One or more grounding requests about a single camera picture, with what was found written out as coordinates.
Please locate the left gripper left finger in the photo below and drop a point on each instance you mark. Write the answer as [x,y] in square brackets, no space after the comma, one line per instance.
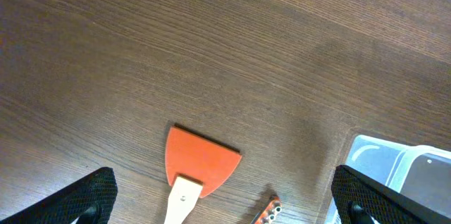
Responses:
[87,200]

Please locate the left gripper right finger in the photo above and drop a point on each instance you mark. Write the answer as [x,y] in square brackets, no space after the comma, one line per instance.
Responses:
[360,199]

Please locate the clear plastic container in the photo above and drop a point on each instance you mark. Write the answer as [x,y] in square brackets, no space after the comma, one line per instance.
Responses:
[420,173]

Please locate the orange socket rail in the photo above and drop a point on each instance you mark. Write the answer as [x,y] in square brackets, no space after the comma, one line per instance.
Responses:
[269,213]

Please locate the orange scraper wooden handle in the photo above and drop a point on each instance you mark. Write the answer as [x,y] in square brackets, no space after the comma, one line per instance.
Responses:
[195,167]

